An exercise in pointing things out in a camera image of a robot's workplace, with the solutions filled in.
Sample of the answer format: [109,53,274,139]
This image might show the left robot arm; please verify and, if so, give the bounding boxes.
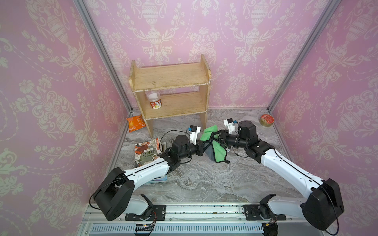
[92,135,209,221]

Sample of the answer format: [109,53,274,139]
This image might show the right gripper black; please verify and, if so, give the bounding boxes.
[210,130,250,151]

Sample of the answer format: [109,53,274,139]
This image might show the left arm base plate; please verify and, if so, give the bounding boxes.
[125,205,166,221]

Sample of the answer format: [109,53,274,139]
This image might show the wooden two-tier shelf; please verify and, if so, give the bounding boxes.
[129,55,212,137]

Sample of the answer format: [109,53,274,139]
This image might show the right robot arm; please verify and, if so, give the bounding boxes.
[214,121,345,232]

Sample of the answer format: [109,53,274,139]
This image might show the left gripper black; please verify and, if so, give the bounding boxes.
[178,140,212,161]

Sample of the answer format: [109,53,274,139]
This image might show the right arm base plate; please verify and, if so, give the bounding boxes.
[242,204,286,222]

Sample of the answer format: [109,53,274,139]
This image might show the orange snack packet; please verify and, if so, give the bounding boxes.
[127,115,146,133]

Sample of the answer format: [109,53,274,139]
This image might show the white plastic jar red label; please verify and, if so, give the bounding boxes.
[146,90,162,109]

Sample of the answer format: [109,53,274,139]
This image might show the red illustrated Chinese book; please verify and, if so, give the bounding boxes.
[134,138,162,168]

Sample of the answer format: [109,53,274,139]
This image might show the green cloth with black trim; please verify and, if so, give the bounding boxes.
[200,125,230,164]

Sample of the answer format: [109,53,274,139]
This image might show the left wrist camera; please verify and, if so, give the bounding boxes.
[187,125,201,145]

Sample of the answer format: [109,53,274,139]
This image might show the red round tin can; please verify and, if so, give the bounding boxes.
[259,114,275,127]

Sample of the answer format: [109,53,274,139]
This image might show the white book blue swirl cover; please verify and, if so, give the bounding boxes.
[146,175,168,184]

